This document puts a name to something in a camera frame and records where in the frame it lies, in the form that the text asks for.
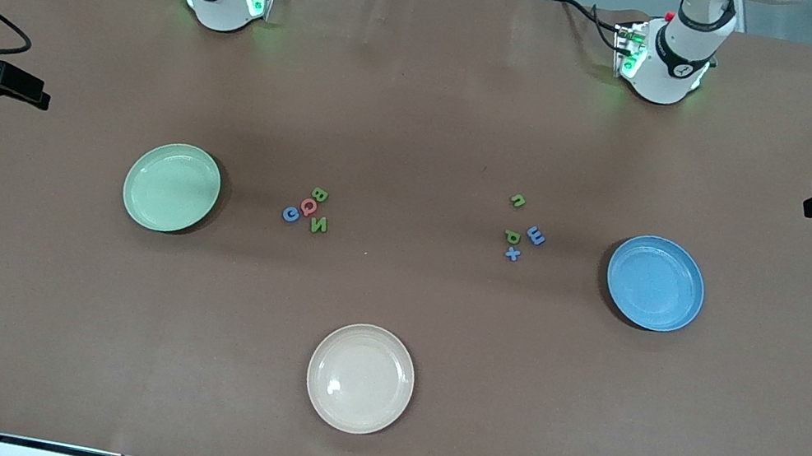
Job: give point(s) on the green foam letter B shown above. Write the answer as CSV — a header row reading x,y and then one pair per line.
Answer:
x,y
320,196

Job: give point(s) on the blue plate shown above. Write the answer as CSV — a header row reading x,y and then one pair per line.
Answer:
x,y
655,284

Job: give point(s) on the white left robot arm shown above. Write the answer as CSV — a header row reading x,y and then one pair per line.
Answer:
x,y
671,74

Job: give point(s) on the green foam small n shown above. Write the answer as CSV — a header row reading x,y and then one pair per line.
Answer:
x,y
518,199

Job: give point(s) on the brown table cover sheet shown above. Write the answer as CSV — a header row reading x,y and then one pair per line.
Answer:
x,y
426,114

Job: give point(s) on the cream plate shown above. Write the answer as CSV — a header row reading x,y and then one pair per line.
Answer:
x,y
360,379

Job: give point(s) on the blue foam letter G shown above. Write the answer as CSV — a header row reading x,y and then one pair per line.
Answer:
x,y
285,214

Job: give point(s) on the green foam capital N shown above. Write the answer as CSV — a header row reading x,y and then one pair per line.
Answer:
x,y
318,226

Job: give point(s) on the green foam letter p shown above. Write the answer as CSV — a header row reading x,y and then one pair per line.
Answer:
x,y
511,236

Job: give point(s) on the red foam letter Q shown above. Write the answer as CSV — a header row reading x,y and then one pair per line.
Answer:
x,y
304,207

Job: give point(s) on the blue foam letter x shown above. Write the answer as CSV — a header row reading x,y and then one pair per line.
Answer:
x,y
512,253

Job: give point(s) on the blue foam letter m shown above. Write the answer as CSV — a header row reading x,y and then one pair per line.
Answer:
x,y
536,236

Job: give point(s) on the light green plate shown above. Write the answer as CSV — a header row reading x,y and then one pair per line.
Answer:
x,y
171,188

